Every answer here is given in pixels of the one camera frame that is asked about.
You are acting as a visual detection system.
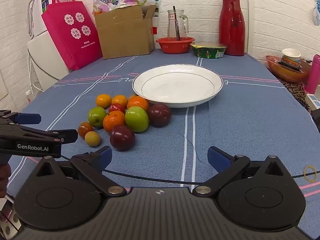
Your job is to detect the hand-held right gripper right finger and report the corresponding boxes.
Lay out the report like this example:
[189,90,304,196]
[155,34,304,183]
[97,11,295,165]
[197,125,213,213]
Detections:
[192,146,288,196]

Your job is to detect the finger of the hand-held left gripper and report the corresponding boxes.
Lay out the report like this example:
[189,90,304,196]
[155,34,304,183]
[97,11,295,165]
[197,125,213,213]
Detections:
[0,125,78,144]
[0,109,42,126]

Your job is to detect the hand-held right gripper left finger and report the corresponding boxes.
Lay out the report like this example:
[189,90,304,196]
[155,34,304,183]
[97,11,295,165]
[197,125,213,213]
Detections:
[35,145,127,197]

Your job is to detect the small red-brown fruit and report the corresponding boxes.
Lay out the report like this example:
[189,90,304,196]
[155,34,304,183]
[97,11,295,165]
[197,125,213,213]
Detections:
[78,122,94,138]

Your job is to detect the small yellowish fruit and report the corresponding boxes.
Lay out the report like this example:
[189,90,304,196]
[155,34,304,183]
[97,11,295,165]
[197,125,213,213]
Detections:
[84,131,101,147]

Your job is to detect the dark red plum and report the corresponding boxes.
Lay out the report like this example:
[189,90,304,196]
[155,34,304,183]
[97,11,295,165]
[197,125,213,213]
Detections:
[147,104,172,127]
[110,125,136,151]

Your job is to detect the orange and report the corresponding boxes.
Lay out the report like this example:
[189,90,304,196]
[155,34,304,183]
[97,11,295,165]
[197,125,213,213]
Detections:
[111,95,128,108]
[96,94,112,108]
[127,96,149,112]
[103,110,126,133]

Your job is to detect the green apple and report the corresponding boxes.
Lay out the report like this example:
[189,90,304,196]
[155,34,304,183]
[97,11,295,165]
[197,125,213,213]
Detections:
[88,107,107,128]
[125,106,150,133]

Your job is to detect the small red apple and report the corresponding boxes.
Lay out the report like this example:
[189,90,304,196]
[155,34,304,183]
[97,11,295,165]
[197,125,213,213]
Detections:
[108,103,126,114]

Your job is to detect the white ceramic plate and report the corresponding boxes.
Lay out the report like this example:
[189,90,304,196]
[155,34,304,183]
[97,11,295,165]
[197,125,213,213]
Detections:
[132,64,223,108]

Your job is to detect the person's left hand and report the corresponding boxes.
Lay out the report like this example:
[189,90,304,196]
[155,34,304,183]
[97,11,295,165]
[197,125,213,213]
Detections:
[0,164,12,198]

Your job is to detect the blue striped tablecloth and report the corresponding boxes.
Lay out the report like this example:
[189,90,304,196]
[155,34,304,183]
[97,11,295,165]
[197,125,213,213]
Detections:
[6,47,320,240]

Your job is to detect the white refrigerator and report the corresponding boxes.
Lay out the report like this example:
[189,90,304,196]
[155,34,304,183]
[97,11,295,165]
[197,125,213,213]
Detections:
[27,31,70,92]

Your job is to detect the yellow rubber band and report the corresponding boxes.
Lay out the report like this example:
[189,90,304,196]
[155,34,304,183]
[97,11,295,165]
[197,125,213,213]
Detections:
[304,165,318,182]

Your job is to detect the pink tote bag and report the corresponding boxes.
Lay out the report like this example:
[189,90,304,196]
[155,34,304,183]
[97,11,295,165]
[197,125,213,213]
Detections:
[41,0,103,70]

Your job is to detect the patterned cloth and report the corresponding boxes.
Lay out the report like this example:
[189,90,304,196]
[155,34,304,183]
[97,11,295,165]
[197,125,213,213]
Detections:
[276,77,313,113]

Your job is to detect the green instant noodle bowl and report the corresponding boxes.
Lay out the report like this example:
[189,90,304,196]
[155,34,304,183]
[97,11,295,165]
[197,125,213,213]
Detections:
[190,42,227,59]

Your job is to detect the white appliance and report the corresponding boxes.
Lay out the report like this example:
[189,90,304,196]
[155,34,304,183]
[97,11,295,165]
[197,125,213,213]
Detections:
[28,0,68,37]

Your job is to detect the cardboard box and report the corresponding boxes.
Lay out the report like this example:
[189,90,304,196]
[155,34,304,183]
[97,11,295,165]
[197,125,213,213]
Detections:
[94,4,157,60]

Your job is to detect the stacked dark bowls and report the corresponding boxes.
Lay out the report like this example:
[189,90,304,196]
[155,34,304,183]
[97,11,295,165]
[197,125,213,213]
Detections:
[280,57,303,72]

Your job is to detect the red plastic basin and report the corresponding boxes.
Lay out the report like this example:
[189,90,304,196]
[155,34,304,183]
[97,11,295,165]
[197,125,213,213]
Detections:
[156,37,195,54]

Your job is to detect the pink bottle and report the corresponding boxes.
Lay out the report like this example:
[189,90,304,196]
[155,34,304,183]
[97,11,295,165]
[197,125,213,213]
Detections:
[305,54,320,94]

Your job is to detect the red thermos jug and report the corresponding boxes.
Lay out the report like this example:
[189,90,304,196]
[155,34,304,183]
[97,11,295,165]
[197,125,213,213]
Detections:
[219,0,246,57]

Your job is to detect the glass pitcher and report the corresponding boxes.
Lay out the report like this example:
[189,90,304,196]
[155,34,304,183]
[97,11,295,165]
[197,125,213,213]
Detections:
[167,9,189,41]

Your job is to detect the dark stick in pitcher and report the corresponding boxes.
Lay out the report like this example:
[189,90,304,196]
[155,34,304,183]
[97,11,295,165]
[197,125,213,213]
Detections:
[172,6,181,41]

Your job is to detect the floral cloth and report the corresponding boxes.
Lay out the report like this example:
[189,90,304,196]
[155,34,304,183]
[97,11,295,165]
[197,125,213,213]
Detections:
[93,0,157,15]

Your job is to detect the large blue paper fan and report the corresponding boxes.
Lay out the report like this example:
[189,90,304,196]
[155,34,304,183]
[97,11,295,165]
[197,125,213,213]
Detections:
[314,0,320,27]

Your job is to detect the white cable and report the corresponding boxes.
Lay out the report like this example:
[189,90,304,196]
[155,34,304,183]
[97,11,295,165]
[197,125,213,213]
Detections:
[25,52,43,96]

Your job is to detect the white wall conduit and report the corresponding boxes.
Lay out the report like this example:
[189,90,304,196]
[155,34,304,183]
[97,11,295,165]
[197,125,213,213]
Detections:
[246,0,251,53]

